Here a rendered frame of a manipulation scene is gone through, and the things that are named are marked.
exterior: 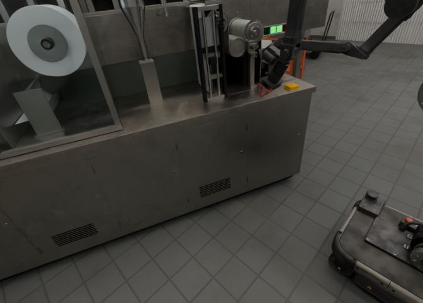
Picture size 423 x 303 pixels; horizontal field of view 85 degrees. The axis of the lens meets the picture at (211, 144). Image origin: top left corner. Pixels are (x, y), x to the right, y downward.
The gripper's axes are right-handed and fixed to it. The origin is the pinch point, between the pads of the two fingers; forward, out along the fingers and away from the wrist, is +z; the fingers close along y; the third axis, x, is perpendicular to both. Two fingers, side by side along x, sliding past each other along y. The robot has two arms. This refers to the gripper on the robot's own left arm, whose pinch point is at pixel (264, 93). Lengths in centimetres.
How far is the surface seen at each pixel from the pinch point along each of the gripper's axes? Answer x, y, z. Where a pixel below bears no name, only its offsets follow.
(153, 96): -59, 23, 45
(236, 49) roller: -43, -30, 11
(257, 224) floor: 51, 1, 92
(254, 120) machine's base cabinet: -2.1, -18.4, 35.4
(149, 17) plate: -98, 1, 16
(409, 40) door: 19, -645, 103
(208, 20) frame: -53, -6, -7
